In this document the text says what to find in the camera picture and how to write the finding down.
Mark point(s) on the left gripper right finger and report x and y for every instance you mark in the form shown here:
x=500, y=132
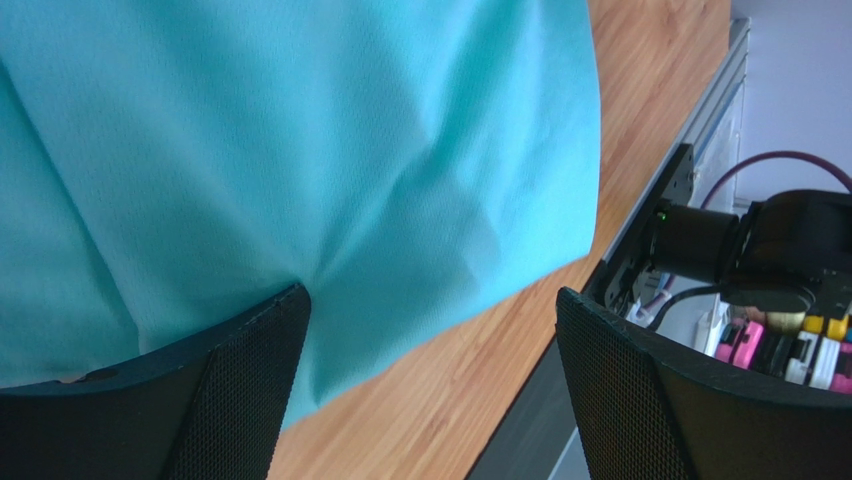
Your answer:
x=647, y=407

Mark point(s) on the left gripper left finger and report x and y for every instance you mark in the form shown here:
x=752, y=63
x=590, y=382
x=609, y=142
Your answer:
x=209, y=406

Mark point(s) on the teal green t shirt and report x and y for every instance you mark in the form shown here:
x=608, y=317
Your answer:
x=166, y=165

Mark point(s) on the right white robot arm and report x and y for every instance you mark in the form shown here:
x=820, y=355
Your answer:
x=788, y=254

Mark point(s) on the background storage shelf clutter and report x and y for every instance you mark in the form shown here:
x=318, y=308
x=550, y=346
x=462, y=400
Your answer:
x=804, y=349

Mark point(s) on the aluminium frame rail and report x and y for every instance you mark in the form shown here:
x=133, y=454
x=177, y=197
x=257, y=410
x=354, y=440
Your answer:
x=708, y=112

